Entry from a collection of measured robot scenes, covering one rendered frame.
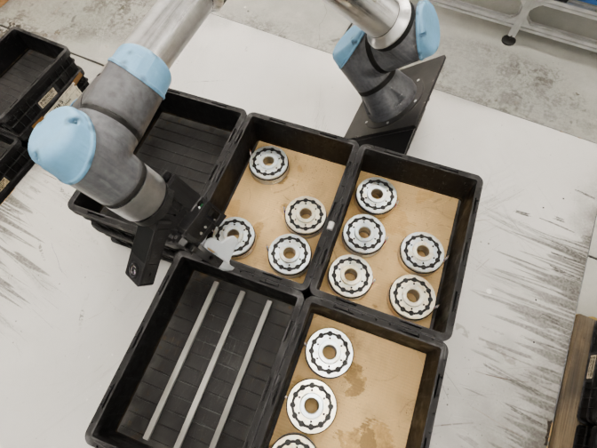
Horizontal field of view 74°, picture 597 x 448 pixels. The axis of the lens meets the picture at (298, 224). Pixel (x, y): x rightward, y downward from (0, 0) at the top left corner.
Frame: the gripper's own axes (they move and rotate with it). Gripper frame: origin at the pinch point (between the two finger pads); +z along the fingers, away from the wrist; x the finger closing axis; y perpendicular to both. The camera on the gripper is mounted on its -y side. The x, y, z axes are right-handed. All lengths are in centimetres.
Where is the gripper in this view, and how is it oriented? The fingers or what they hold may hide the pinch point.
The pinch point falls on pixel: (216, 262)
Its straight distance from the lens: 73.0
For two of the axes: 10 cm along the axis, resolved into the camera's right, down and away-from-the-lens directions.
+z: 3.8, 4.3, 8.2
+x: -7.4, -3.9, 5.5
